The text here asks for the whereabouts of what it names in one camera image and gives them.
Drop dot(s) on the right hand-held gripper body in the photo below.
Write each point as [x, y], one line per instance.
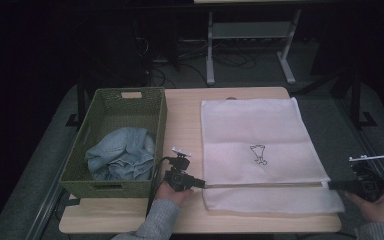
[370, 186]

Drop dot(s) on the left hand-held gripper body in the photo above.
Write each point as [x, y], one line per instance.
[178, 178]

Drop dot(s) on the light blue denim jeans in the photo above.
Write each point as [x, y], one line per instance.
[120, 153]

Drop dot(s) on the green woven basket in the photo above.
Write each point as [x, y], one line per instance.
[113, 190]

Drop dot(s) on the white mesh laundry bag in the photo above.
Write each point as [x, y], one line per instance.
[260, 123]

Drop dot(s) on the person's left hand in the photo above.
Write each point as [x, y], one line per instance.
[171, 196]

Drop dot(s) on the person's right hand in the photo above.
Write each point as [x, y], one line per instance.
[381, 211]

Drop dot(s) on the black metal stand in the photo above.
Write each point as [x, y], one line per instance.
[81, 100]
[356, 100]

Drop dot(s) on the metal floor rail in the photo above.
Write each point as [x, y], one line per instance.
[46, 213]
[363, 133]

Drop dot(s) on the white metal frame desk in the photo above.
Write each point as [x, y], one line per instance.
[250, 30]

